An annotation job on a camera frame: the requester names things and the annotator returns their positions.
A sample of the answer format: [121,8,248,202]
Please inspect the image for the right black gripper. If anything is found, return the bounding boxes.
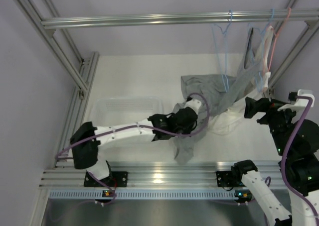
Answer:
[244,96,301,156]

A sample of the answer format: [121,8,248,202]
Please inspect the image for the blue wire hanger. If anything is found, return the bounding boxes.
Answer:
[248,9,275,93]
[211,9,235,92]

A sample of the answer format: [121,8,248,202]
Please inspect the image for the grey tank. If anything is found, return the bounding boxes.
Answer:
[173,74,242,165]
[216,27,261,114]

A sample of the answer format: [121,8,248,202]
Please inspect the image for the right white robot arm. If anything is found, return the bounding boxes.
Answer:
[231,93,319,226]

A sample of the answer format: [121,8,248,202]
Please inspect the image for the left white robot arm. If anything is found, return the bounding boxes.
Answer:
[70,106,198,186]

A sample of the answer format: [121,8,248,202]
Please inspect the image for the white tank top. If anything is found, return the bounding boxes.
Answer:
[208,25,274,135]

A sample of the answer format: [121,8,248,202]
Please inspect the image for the white plastic basket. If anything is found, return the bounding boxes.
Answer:
[91,96,165,146]

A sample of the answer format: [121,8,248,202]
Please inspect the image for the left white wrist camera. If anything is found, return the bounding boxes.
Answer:
[183,99,202,115]

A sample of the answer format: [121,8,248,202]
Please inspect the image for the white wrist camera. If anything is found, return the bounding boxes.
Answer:
[278,89,315,112]
[183,99,202,115]

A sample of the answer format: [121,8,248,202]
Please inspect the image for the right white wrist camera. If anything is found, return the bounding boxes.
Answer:
[278,89,315,112]

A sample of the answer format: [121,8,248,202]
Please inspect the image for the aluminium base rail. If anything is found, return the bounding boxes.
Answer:
[39,161,287,188]

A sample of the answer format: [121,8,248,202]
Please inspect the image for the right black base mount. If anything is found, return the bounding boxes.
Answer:
[216,171,244,188]

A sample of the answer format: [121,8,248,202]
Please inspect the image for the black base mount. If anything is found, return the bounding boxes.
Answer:
[83,171,128,188]
[216,171,244,188]

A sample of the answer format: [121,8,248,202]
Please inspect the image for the pink wire hanger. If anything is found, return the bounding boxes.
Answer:
[263,7,292,74]

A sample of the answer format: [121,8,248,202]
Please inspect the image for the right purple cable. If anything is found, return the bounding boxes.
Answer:
[264,95,319,226]

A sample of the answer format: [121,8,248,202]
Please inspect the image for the purple cable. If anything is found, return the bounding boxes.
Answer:
[54,93,211,203]
[264,95,319,226]

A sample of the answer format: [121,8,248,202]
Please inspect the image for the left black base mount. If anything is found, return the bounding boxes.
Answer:
[83,171,128,188]

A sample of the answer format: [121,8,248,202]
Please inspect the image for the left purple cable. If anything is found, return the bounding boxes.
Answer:
[54,93,211,203]

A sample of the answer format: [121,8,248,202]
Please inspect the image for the right aluminium frame post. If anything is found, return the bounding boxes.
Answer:
[269,0,319,91]

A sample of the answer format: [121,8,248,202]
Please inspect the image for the aluminium frame post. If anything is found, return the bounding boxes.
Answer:
[4,0,100,100]
[269,0,319,91]

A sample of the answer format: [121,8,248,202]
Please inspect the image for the aluminium top rail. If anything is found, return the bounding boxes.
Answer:
[41,8,319,29]

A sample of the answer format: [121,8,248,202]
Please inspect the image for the left aluminium frame post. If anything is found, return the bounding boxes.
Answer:
[4,0,100,100]

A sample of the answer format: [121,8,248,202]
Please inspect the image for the white slotted cable duct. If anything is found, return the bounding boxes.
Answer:
[48,189,238,200]

